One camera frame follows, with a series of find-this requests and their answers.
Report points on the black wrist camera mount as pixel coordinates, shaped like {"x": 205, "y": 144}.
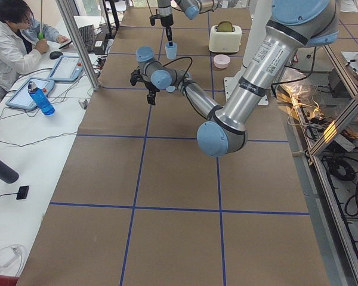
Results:
{"x": 136, "y": 77}

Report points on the black computer mouse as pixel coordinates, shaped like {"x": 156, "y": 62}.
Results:
{"x": 55, "y": 55}

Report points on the small black puck device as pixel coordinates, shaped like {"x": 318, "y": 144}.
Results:
{"x": 22, "y": 192}

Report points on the dark grey flask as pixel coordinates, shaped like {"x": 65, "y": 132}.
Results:
{"x": 7, "y": 174}

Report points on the aluminium frame post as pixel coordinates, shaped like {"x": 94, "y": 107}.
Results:
{"x": 70, "y": 23}

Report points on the cream toaster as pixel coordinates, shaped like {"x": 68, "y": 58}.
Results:
{"x": 225, "y": 42}

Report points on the toast slice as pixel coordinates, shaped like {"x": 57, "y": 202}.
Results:
{"x": 225, "y": 27}

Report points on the teach pendant near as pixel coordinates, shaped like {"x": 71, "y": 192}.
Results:
{"x": 21, "y": 99}

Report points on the pink bowl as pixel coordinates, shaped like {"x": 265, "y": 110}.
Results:
{"x": 221, "y": 61}

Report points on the teach pendant far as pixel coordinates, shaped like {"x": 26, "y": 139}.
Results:
{"x": 66, "y": 69}

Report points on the clear plastic bag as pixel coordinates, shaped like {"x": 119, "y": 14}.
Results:
{"x": 295, "y": 86}

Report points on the teach pendant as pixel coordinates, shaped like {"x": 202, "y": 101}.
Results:
{"x": 21, "y": 99}
{"x": 66, "y": 69}

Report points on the blue water bottle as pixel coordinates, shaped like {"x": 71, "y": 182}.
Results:
{"x": 41, "y": 99}

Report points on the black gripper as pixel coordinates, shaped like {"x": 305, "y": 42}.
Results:
{"x": 166, "y": 19}
{"x": 150, "y": 87}

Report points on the person in white coat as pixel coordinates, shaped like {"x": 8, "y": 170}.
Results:
{"x": 23, "y": 41}

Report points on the black keyboard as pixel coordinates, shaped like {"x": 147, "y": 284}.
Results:
{"x": 87, "y": 35}

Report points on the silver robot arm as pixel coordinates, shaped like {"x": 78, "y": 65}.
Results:
{"x": 190, "y": 8}
{"x": 291, "y": 25}

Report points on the light blue cup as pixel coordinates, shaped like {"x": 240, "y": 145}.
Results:
{"x": 170, "y": 89}
{"x": 171, "y": 50}

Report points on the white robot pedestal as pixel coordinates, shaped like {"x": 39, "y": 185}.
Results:
{"x": 260, "y": 12}

